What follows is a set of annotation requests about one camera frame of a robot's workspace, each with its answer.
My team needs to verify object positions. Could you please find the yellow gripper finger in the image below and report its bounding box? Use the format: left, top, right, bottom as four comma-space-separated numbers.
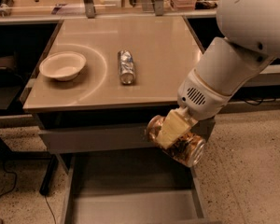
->
156, 107, 197, 149

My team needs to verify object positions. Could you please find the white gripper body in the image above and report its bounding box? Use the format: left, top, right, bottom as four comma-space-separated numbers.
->
177, 68, 232, 120

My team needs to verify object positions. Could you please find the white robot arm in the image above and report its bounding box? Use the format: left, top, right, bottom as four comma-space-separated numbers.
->
155, 0, 280, 149

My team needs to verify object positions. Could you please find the silver blue soda can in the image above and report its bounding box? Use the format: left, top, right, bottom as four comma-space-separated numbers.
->
118, 50, 135, 85

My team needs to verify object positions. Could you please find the open middle drawer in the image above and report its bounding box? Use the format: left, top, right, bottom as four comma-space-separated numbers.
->
60, 147, 221, 224

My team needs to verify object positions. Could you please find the grey drawer cabinet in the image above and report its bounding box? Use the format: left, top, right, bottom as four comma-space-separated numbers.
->
19, 15, 230, 224

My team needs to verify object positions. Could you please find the closed top drawer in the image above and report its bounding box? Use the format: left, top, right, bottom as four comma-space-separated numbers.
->
37, 117, 217, 155

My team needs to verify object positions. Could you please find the white paper bowl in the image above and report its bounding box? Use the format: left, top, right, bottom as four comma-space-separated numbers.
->
39, 51, 86, 81

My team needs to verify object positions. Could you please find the black table leg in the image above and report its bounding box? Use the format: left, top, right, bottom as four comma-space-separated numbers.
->
39, 155, 58, 196

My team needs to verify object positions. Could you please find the black floor cable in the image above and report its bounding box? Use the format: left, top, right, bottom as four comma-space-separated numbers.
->
0, 159, 58, 224

